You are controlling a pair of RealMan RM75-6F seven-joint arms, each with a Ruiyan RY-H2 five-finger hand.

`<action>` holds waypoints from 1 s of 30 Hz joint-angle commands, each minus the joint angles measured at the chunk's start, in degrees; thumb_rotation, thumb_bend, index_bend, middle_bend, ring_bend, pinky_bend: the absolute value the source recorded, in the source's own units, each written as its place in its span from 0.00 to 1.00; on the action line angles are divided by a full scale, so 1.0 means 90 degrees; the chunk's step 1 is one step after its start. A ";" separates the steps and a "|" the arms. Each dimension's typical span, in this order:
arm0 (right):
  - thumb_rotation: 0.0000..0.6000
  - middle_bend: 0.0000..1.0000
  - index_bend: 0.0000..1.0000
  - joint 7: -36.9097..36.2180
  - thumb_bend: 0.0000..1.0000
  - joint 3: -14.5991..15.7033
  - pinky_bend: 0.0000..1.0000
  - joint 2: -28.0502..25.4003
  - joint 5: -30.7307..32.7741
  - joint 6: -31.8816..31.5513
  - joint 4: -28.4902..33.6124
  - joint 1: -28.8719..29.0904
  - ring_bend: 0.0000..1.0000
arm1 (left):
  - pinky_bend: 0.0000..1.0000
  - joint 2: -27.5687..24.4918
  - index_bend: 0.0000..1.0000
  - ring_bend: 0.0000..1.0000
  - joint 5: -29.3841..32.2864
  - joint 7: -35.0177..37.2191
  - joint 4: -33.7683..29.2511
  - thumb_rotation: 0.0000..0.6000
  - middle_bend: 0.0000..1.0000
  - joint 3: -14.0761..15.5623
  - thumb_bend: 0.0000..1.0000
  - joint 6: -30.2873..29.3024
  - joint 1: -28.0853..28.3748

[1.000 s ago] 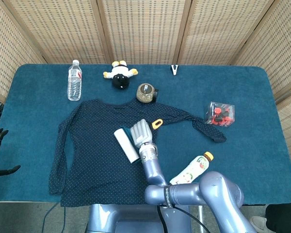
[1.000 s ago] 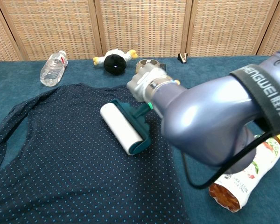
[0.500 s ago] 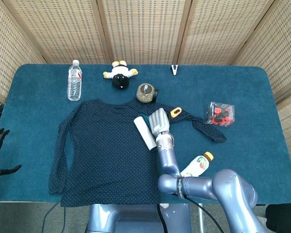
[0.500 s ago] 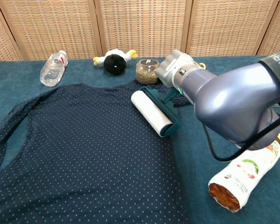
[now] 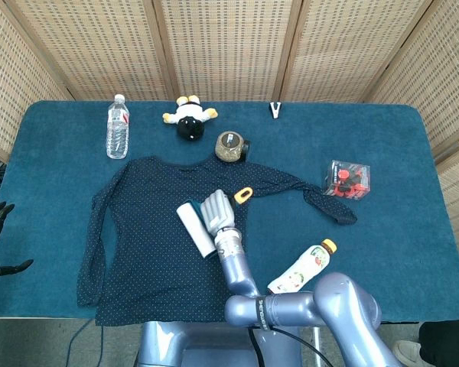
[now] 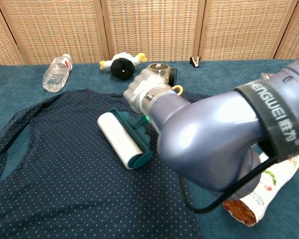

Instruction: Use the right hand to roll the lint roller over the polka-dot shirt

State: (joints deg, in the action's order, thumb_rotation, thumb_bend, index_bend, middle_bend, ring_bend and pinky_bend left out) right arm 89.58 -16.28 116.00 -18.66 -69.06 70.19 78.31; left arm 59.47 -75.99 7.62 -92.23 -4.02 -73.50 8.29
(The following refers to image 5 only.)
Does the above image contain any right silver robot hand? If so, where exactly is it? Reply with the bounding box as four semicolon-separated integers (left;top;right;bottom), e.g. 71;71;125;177
200;189;238;237

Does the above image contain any white juice bottle yellow cap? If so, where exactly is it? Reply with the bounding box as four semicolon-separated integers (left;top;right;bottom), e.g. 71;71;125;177
266;239;338;295

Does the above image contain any clear plastic water bottle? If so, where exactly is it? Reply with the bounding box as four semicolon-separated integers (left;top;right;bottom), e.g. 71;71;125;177
106;94;131;160

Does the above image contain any navy polka dot shirt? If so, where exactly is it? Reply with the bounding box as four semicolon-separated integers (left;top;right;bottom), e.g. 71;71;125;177
76;155;358;326

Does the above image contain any black and white plush toy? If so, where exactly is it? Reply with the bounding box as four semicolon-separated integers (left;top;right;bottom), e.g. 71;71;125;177
161;95;219;141

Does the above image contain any clear box with red pieces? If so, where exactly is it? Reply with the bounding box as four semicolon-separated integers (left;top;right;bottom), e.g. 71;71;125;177
321;159;371;200

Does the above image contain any lavender robot torso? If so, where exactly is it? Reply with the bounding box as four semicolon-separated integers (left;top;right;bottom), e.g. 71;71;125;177
135;320;303;367

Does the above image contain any woven bamboo folding screen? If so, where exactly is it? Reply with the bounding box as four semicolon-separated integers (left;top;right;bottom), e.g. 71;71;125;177
0;0;459;268

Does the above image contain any blue carpeted table top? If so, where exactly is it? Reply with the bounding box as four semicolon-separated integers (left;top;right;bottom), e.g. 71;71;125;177
0;100;459;323

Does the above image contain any beige shoe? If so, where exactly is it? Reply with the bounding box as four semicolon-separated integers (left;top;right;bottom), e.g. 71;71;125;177
392;339;422;367

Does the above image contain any black trouser leg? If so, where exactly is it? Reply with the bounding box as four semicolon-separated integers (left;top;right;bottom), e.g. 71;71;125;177
418;320;459;367

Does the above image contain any blue floor cable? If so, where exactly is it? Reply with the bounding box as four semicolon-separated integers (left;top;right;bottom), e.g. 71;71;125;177
67;319;105;367

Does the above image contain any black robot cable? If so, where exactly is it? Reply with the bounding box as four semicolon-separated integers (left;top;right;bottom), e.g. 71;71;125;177
248;327;332;367

